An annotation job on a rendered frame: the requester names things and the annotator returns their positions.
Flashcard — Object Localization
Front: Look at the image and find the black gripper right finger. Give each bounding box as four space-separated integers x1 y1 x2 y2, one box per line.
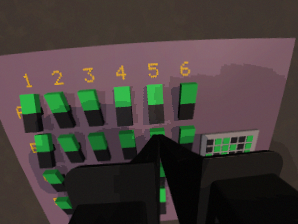
158 134 283 224

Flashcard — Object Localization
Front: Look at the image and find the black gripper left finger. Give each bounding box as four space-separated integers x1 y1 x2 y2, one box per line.
64 134 160 224

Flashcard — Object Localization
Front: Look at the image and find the mauve switch panel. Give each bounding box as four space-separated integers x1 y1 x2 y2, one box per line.
0 38 296 224

